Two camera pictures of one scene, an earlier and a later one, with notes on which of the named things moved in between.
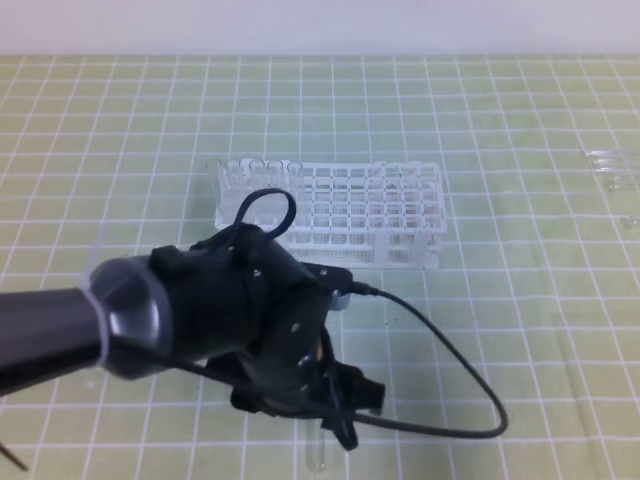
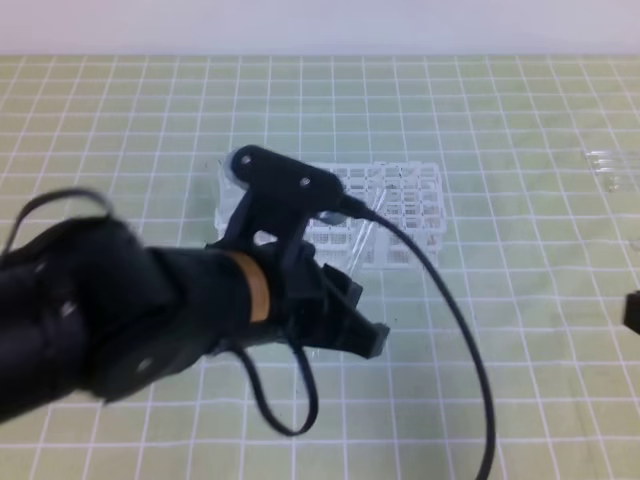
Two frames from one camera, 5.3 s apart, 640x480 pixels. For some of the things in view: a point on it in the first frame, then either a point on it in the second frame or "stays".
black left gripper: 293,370 → 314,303
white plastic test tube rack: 377,215 stays
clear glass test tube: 315,444 → 377,200
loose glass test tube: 622,184 stays
